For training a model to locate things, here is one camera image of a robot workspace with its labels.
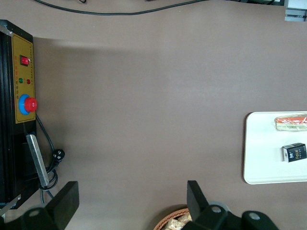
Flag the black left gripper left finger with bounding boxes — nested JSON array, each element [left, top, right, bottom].
[[21, 181, 80, 230]]

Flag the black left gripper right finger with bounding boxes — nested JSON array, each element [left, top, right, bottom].
[[184, 180, 241, 230]]

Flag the cream plastic tray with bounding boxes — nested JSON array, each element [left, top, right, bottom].
[[243, 111, 307, 185]]

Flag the clear bag beige snacks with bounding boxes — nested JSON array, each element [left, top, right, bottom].
[[165, 217, 187, 230], [178, 212, 192, 223]]

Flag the round wicker basket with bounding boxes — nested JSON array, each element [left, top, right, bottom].
[[153, 207, 191, 230]]

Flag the black tissue pack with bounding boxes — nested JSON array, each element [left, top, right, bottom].
[[282, 142, 307, 163]]

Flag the small wrapped orange sandwich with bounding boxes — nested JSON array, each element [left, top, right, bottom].
[[272, 114, 307, 133]]

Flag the black machine with yellow panel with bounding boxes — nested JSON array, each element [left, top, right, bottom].
[[0, 19, 50, 216]]

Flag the black power cable with plug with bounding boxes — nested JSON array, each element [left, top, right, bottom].
[[35, 114, 66, 204]]

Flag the long thin black cable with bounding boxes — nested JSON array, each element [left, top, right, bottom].
[[33, 0, 208, 16]]

